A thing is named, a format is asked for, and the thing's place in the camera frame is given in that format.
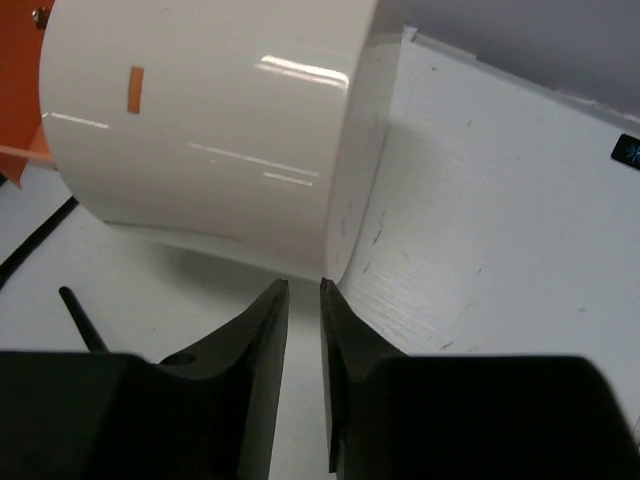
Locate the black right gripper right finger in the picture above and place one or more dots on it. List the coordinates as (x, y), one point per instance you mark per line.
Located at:
(368, 419)

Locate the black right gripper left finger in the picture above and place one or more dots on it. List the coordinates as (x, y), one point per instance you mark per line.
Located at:
(230, 383)

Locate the cream round drawer organizer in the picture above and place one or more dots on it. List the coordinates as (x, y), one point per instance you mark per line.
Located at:
(249, 130)

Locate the orange drawer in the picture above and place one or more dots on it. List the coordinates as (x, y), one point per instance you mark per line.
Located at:
(22, 134)

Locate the blue table sticker right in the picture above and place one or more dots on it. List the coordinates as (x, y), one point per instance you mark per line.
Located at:
(627, 151)

